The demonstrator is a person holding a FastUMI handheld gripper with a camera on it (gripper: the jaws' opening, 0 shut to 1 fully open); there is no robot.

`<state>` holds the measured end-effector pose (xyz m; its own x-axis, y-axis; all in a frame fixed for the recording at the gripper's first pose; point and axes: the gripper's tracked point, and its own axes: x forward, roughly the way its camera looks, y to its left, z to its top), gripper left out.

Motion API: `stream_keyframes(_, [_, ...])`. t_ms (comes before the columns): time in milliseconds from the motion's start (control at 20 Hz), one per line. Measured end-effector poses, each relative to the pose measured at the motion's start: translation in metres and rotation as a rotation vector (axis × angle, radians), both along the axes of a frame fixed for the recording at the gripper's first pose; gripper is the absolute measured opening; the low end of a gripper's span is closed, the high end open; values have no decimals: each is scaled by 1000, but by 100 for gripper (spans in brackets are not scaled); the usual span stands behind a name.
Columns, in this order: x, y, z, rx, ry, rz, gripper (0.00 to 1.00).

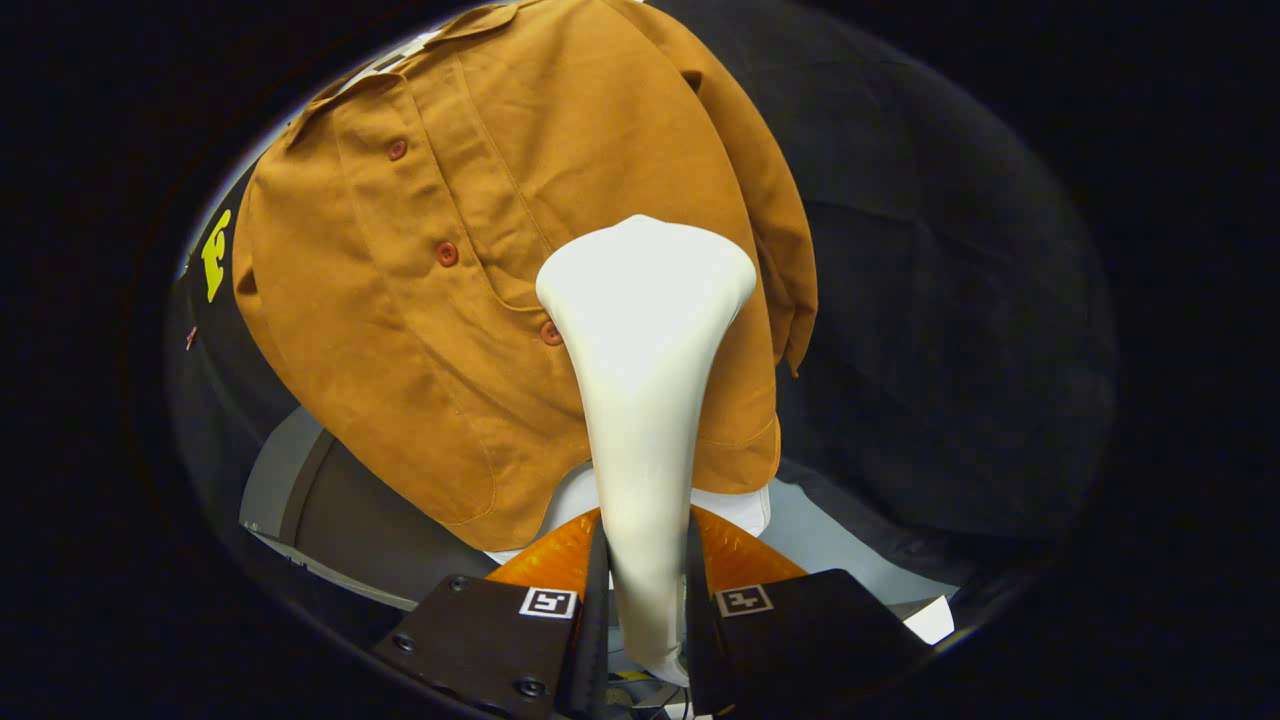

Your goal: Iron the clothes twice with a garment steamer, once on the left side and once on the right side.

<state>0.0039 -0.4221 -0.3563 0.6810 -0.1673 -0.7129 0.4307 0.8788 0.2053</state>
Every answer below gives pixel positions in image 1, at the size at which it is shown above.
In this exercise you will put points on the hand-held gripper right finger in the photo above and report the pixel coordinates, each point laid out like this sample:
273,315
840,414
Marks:
810,640

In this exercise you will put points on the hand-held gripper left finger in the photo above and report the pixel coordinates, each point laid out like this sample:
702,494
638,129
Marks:
480,640

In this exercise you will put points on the brown button shirt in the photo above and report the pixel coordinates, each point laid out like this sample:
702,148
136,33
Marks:
400,330

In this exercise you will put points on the white flat sheet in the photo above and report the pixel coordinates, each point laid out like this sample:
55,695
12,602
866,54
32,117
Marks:
930,620

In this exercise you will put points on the black backdrop cloth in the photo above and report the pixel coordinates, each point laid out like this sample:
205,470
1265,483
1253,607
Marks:
950,300

